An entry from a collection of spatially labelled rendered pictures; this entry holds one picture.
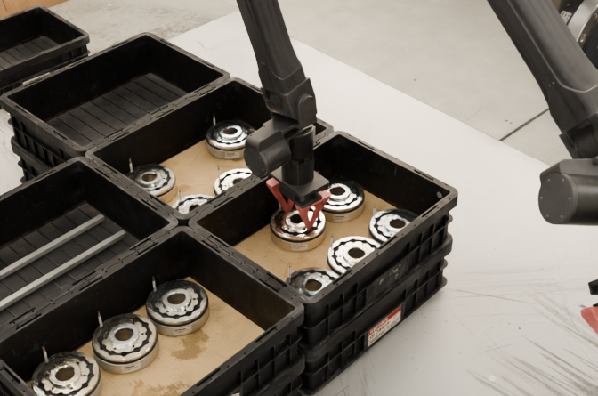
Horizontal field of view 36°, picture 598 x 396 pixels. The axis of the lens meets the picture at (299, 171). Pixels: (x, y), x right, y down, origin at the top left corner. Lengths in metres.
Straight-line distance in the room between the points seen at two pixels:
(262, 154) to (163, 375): 0.39
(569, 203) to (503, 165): 1.14
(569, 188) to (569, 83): 0.14
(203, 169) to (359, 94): 0.62
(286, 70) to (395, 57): 2.47
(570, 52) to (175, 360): 0.79
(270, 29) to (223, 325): 0.49
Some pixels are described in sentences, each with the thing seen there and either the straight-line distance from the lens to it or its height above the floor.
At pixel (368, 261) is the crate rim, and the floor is 0.93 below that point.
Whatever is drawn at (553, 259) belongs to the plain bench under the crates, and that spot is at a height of 0.70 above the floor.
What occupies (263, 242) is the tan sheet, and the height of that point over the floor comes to 0.83.
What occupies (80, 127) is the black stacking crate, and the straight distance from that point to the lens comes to 2.08.
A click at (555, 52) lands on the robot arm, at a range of 1.11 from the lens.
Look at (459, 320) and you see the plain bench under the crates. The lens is 1.77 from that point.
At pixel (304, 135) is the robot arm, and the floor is 1.07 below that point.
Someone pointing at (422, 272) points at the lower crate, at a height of 0.80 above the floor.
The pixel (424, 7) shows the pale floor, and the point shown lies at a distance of 4.40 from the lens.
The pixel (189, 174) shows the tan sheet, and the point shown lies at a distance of 1.89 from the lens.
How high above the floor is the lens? 1.95
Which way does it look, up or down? 37 degrees down
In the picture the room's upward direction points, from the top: 1 degrees counter-clockwise
